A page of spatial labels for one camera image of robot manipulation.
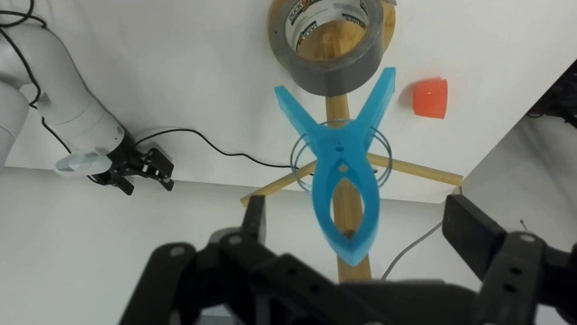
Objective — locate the orange plastic cup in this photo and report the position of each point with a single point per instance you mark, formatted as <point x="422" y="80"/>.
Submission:
<point x="430" y="98"/>

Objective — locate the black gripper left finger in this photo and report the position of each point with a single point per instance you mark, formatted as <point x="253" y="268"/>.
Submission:
<point x="199" y="277"/>

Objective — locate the black tool on white arm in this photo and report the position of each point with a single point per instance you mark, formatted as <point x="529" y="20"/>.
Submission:
<point x="136" y="167"/>

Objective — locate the wooden peg tree holder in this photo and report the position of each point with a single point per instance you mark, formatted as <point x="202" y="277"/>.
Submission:
<point x="338" y="109"/>

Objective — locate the blue plastic clamp peg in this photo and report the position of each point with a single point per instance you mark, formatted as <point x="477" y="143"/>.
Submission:
<point x="336" y="150"/>

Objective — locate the grey mug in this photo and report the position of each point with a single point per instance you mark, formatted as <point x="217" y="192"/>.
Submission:
<point x="336" y="75"/>

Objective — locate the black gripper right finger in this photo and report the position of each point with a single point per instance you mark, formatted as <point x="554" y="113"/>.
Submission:
<point x="523" y="282"/>

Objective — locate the white robot arm blue base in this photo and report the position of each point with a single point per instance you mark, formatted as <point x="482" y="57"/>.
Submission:
<point x="65" y="102"/>

